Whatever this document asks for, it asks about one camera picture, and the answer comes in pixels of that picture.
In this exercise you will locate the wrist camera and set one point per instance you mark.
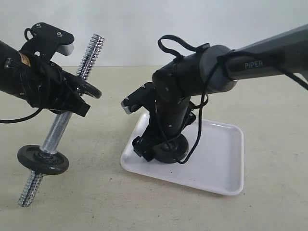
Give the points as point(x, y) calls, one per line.
point(136, 98)
point(47, 40)

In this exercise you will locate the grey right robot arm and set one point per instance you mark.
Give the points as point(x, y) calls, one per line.
point(184, 85)

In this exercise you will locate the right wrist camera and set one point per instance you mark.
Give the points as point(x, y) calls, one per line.
point(136, 98)

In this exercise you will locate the chrome dumbbell bar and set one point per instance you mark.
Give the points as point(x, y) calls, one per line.
point(61, 121)

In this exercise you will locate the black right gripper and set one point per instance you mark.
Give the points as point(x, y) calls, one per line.
point(169, 108)

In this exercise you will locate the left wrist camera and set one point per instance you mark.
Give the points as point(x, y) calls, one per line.
point(47, 40)

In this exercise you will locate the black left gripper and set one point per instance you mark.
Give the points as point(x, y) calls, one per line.
point(47, 86)

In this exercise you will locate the white rectangular plastic tray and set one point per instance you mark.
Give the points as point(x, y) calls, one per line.
point(216, 165)

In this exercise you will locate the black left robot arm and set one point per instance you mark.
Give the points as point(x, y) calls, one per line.
point(7, 57)

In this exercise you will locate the black weight plate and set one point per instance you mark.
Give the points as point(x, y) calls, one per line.
point(83, 87)
point(33, 158)
point(178, 151)

